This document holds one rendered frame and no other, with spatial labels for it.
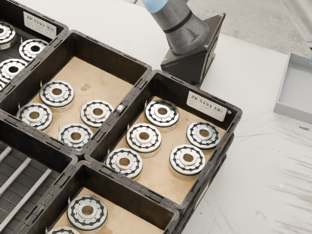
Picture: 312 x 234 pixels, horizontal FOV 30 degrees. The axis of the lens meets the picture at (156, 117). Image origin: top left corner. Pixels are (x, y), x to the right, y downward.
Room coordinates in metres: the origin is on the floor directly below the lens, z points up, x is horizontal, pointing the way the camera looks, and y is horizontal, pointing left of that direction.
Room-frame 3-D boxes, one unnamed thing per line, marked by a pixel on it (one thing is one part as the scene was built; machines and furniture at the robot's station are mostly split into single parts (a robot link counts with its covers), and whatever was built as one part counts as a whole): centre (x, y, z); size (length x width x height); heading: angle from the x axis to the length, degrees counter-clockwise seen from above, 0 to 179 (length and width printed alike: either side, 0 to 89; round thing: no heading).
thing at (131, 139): (1.03, 0.02, 0.86); 0.10 x 0.10 x 0.01
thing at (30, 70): (1.11, 0.24, 0.92); 0.40 x 0.30 x 0.02; 159
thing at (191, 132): (1.08, -0.15, 0.86); 0.10 x 0.10 x 0.01
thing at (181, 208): (1.00, -0.04, 0.92); 0.40 x 0.30 x 0.02; 159
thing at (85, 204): (0.76, 0.13, 0.86); 0.05 x 0.05 x 0.01
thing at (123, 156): (0.93, 0.06, 0.86); 0.05 x 0.05 x 0.01
